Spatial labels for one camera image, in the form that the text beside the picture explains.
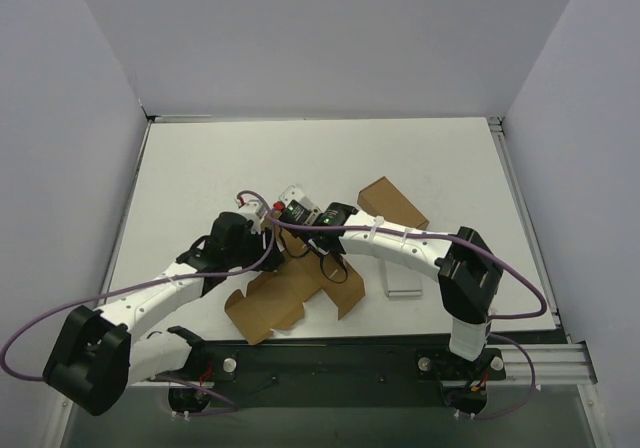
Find folded brown cardboard box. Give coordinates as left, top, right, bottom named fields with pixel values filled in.
left=357, top=176, right=429, bottom=229

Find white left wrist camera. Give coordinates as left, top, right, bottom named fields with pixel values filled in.
left=236, top=195, right=268, bottom=233

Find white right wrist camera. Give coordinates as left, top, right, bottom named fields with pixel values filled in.
left=278, top=185, right=319, bottom=212

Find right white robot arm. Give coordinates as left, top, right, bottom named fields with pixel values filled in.
left=274, top=200, right=503, bottom=361

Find grey metal block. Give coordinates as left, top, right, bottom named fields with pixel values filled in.
left=380, top=261, right=423, bottom=300

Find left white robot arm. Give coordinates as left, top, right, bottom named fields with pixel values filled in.
left=43, top=205, right=283, bottom=416

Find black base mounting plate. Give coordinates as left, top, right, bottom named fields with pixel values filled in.
left=167, top=335, right=506, bottom=415

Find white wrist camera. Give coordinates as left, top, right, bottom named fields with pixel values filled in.
left=236, top=195, right=268, bottom=233
left=278, top=185, right=319, bottom=212

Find aluminium frame rail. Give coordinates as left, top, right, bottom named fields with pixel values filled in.
left=487, top=117, right=597, bottom=398

